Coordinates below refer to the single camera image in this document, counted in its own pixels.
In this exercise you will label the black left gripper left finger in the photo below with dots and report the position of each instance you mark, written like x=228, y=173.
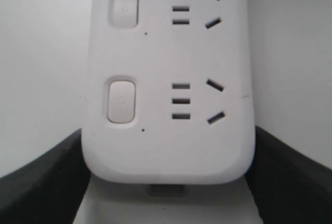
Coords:
x=49, y=189

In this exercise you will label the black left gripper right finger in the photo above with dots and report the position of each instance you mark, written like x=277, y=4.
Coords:
x=287, y=186

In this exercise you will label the white five-outlet power strip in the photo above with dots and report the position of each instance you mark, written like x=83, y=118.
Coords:
x=169, y=95

